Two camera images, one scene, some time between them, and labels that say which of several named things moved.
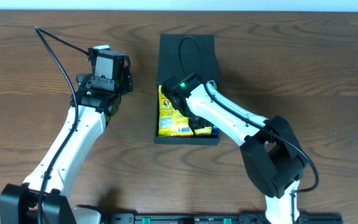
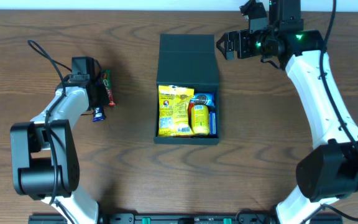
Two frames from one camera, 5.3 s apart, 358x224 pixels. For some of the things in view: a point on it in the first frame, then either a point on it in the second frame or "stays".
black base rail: (175, 218) stays
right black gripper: (199, 123) -> (239, 43)
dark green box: (185, 53) stays
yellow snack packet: (171, 121) stays
